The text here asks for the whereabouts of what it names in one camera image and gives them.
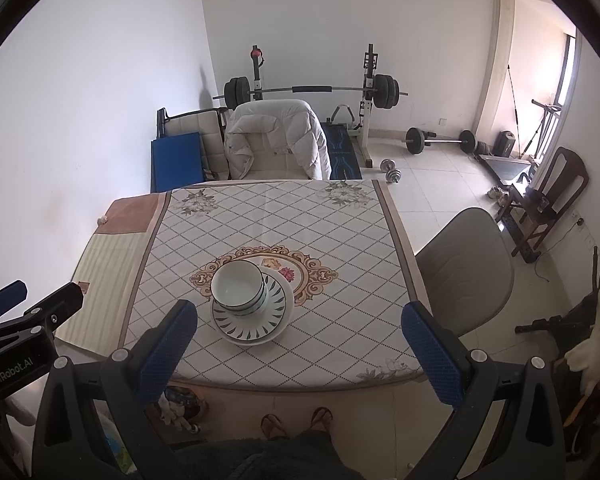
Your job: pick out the blue foam mat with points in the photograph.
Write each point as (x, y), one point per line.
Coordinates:
(177, 160)

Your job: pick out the colourful plastic bag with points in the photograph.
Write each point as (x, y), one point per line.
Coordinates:
(116, 447)

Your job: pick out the dark basket with white cloths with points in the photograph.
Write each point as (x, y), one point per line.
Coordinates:
(190, 402)

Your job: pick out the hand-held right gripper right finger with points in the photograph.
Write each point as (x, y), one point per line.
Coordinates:
(430, 355)

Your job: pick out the grey chair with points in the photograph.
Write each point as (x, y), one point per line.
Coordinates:
(465, 265)

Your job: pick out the white goose plush toy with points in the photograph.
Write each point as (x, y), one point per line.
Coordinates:
(592, 345)

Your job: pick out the cream quilted folding chair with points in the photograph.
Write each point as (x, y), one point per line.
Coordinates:
(190, 135)

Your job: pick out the dark wooden chair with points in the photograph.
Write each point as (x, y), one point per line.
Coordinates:
(565, 175)

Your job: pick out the barbell with black plates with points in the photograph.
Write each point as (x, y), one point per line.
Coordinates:
(237, 91)

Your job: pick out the black red resistance band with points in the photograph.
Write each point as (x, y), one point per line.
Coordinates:
(514, 100)

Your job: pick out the pair of light shoes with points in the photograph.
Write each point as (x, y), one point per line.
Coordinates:
(497, 194)

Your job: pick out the small black bin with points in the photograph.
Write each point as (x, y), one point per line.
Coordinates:
(505, 143)

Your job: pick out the short barbell black plates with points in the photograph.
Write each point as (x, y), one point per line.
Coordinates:
(414, 141)

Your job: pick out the person's right foot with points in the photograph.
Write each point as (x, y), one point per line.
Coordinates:
(321, 420)

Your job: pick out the plain white plate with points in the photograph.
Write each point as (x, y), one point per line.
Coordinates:
(293, 307)

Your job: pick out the person's dark clothing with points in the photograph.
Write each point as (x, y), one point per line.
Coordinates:
(280, 460)

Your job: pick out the grey exercise machine frame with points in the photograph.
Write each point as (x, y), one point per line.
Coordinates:
(545, 107)

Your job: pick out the white puffer jacket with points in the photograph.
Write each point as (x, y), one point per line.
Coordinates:
(300, 130)

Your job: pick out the black treadmill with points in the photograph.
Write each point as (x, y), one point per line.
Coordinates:
(505, 167)

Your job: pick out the chrome dumbbell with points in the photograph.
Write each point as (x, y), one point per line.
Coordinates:
(393, 175)

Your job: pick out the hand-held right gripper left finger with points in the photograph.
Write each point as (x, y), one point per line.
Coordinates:
(170, 350)

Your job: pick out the cream padded chair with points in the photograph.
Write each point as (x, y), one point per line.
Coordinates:
(265, 160)

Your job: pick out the beige striped brown mat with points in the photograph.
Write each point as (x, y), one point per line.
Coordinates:
(105, 270)

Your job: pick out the white weight bench rack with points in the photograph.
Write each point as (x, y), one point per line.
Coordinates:
(367, 125)

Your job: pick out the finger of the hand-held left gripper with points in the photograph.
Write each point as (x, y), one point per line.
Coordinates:
(60, 302)
(5, 297)

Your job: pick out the white bowl dark rim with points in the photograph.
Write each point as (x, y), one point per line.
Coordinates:
(237, 282)

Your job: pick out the diamond patterned floral tablecloth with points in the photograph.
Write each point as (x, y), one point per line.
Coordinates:
(330, 350)

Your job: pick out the window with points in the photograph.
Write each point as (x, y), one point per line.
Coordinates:
(565, 70)

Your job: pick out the dark blue weight bench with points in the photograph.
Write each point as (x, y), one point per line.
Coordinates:
(342, 155)

